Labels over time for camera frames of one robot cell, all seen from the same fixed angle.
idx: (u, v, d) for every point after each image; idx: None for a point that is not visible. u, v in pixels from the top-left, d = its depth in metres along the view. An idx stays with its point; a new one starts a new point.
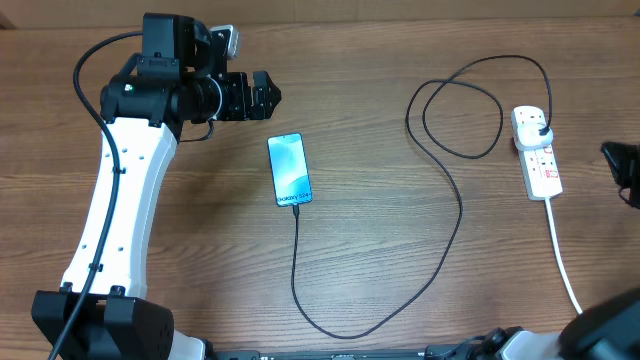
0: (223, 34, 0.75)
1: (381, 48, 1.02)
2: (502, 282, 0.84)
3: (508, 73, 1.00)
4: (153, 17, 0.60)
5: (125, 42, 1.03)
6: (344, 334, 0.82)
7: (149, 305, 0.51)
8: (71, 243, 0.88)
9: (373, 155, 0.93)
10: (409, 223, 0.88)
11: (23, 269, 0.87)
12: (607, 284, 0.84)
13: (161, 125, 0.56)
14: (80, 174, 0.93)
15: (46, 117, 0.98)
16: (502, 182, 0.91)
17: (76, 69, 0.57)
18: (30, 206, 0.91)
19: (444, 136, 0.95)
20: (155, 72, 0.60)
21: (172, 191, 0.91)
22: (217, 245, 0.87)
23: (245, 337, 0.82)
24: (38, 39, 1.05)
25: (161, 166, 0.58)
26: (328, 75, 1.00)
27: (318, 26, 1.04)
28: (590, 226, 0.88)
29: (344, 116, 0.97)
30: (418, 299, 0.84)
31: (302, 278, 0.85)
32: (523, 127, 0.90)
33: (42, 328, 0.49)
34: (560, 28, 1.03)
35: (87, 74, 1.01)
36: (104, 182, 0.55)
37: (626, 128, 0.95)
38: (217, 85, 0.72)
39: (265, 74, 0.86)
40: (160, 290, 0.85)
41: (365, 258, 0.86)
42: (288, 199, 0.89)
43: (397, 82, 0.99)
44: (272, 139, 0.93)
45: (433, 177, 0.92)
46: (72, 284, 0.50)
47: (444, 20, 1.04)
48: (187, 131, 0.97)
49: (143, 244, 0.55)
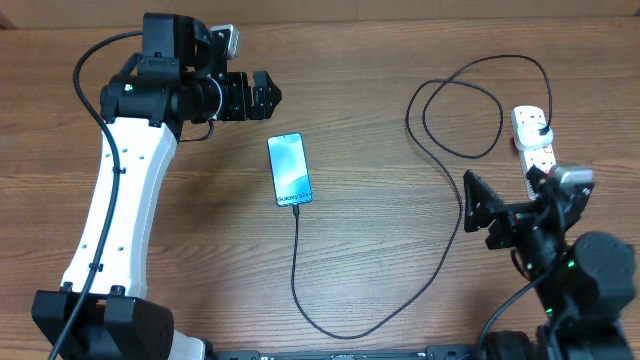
0: (223, 34, 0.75)
1: (381, 48, 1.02)
2: (502, 282, 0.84)
3: (509, 73, 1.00)
4: (153, 16, 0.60)
5: (125, 42, 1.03)
6: (344, 334, 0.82)
7: (149, 305, 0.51)
8: (71, 243, 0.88)
9: (374, 155, 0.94)
10: (409, 223, 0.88)
11: (24, 269, 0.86)
12: None
13: (161, 124, 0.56)
14: (80, 173, 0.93)
15: (46, 117, 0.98)
16: (502, 182, 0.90)
17: (76, 69, 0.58)
18: (30, 206, 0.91)
19: (444, 136, 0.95)
20: (155, 72, 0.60)
21: (172, 191, 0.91)
22: (216, 245, 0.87)
23: (245, 337, 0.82)
24: (38, 39, 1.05)
25: (161, 166, 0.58)
26: (329, 75, 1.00)
27: (318, 25, 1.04)
28: (590, 225, 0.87)
29: (344, 116, 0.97)
30: (417, 299, 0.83)
31: (301, 278, 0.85)
32: (523, 127, 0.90)
33: (41, 327, 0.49)
34: (560, 28, 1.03)
35: (86, 74, 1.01)
36: (104, 182, 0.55)
37: (626, 128, 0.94)
38: (217, 84, 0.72)
39: (265, 73, 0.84)
40: (159, 290, 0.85)
41: (365, 258, 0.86)
42: (288, 199, 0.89)
43: (397, 82, 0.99)
44: (272, 139, 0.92)
45: (433, 177, 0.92)
46: (72, 284, 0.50)
47: (444, 20, 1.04)
48: (188, 131, 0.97)
49: (143, 244, 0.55)
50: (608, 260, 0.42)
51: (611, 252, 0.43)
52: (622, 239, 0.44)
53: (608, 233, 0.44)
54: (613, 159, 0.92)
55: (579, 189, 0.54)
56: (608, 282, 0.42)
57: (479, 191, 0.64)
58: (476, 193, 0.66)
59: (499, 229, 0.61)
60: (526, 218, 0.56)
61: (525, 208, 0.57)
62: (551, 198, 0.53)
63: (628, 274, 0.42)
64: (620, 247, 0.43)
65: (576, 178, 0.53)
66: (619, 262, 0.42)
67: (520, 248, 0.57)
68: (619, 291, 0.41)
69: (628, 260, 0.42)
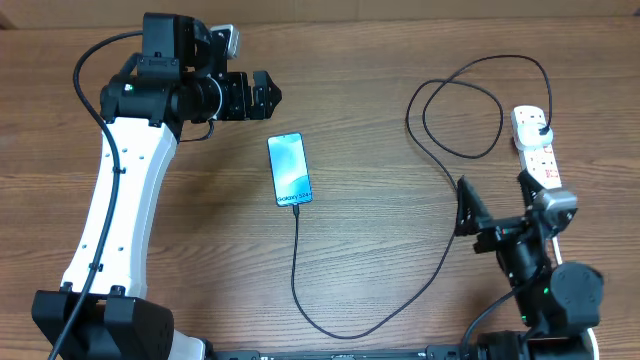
0: (223, 34, 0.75)
1: (380, 48, 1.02)
2: (502, 282, 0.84)
3: (509, 73, 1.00)
4: (153, 16, 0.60)
5: (124, 42, 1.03)
6: (344, 334, 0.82)
7: (149, 305, 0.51)
8: (71, 243, 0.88)
9: (374, 155, 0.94)
10: (409, 223, 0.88)
11: (24, 269, 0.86)
12: (608, 284, 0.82)
13: (161, 125, 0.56)
14: (80, 173, 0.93)
15: (46, 117, 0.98)
16: (502, 182, 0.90)
17: (76, 69, 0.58)
18: (30, 206, 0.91)
19: (444, 136, 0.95)
20: (154, 72, 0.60)
21: (172, 191, 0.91)
22: (216, 245, 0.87)
23: (245, 337, 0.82)
24: (38, 39, 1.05)
25: (161, 166, 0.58)
26: (329, 75, 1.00)
27: (318, 25, 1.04)
28: (590, 225, 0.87)
29: (344, 116, 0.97)
30: (417, 299, 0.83)
31: (301, 278, 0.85)
32: (523, 127, 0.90)
33: (41, 327, 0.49)
34: (560, 28, 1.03)
35: (86, 74, 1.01)
36: (104, 182, 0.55)
37: (626, 128, 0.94)
38: (217, 84, 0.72)
39: (265, 74, 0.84)
40: (159, 290, 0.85)
41: (365, 258, 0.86)
42: (288, 199, 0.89)
43: (397, 82, 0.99)
44: (272, 139, 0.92)
45: (433, 177, 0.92)
46: (72, 284, 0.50)
47: (444, 20, 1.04)
48: (188, 131, 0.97)
49: (143, 244, 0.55)
50: (579, 293, 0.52)
51: (583, 285, 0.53)
52: (591, 269, 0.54)
53: (582, 264, 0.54)
54: (613, 159, 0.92)
55: (563, 212, 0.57)
56: (576, 311, 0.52)
57: (469, 202, 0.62)
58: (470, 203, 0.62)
59: (486, 241, 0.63)
60: (511, 233, 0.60)
61: (512, 224, 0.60)
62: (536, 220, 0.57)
63: (593, 303, 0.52)
64: (588, 277, 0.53)
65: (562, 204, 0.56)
66: (587, 293, 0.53)
67: (501, 255, 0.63)
68: (585, 318, 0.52)
69: (594, 289, 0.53)
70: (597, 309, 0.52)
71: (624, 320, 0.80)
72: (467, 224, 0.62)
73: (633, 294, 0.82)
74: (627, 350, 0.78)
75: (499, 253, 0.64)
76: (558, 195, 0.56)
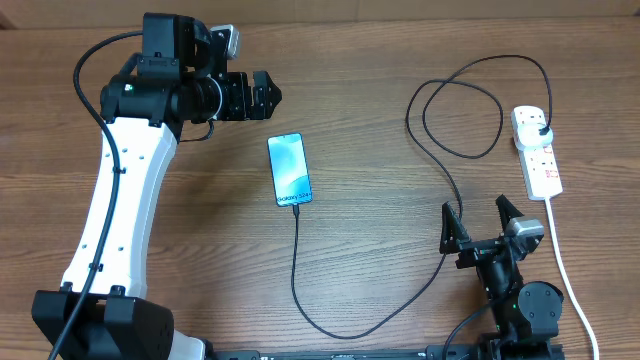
0: (223, 34, 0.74)
1: (381, 48, 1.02)
2: None
3: (509, 73, 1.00)
4: (153, 17, 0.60)
5: (124, 42, 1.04)
6: (344, 334, 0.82)
7: (149, 305, 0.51)
8: (71, 243, 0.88)
9: (374, 155, 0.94)
10: (409, 223, 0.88)
11: (23, 269, 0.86)
12: (607, 284, 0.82)
13: (161, 124, 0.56)
14: (80, 173, 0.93)
15: (46, 117, 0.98)
16: (502, 181, 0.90)
17: (76, 69, 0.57)
18: (30, 206, 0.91)
19: (444, 136, 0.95)
20: (154, 72, 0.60)
21: (172, 191, 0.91)
22: (216, 245, 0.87)
23: (245, 337, 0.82)
24: (38, 39, 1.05)
25: (161, 166, 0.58)
26: (329, 75, 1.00)
27: (318, 26, 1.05)
28: (590, 225, 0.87)
29: (344, 116, 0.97)
30: (417, 299, 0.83)
31: (301, 278, 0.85)
32: (523, 127, 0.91)
33: (42, 327, 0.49)
34: (560, 28, 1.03)
35: (86, 74, 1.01)
36: (104, 182, 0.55)
37: (626, 128, 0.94)
38: (217, 85, 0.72)
39: (265, 74, 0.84)
40: (159, 290, 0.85)
41: (365, 258, 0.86)
42: (288, 199, 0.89)
43: (397, 82, 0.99)
44: (272, 139, 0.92)
45: (433, 177, 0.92)
46: (72, 284, 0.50)
47: (444, 20, 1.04)
48: (188, 131, 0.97)
49: (142, 244, 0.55)
50: (542, 308, 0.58)
51: (544, 301, 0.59)
52: (553, 287, 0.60)
53: (544, 282, 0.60)
54: (613, 158, 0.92)
55: (531, 238, 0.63)
56: (538, 324, 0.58)
57: (451, 225, 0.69)
58: (451, 228, 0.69)
59: (466, 259, 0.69)
60: (487, 253, 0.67)
61: (488, 245, 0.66)
62: (508, 245, 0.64)
63: (553, 317, 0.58)
64: (550, 296, 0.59)
65: (530, 232, 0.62)
66: (549, 309, 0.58)
67: (480, 270, 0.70)
68: (545, 331, 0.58)
69: (556, 304, 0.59)
70: (557, 323, 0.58)
71: (624, 320, 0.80)
72: (449, 245, 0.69)
73: (632, 294, 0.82)
74: (627, 350, 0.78)
75: (478, 268, 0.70)
76: (526, 223, 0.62)
